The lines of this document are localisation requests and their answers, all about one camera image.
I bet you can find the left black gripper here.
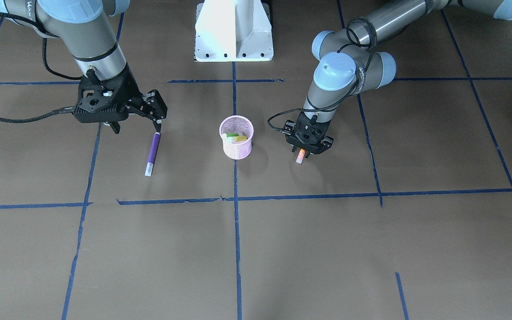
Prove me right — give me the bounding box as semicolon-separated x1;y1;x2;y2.
284;112;334;156

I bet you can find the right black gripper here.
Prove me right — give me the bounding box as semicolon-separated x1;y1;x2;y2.
105;67;168;134

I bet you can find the orange highlighter pen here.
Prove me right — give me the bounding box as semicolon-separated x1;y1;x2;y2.
296;148;306;164

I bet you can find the purple marker pen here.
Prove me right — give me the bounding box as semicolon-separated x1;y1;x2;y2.
144;132;160;177

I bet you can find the yellow highlighter pen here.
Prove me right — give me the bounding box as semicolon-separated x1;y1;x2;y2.
225;135;248;143

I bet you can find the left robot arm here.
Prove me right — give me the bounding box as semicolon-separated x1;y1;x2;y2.
279;0;512;163

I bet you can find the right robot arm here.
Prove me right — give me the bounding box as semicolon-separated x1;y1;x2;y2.
0;0;167;133

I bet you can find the pink mesh pen holder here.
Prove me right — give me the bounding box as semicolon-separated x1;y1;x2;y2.
219;115;254;160

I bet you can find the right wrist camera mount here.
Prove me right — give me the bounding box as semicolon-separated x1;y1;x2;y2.
72;76;116;123

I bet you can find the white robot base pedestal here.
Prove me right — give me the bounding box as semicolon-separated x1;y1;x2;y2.
194;0;274;62

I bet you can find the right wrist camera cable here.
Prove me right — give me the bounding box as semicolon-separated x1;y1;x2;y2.
0;8;83;123

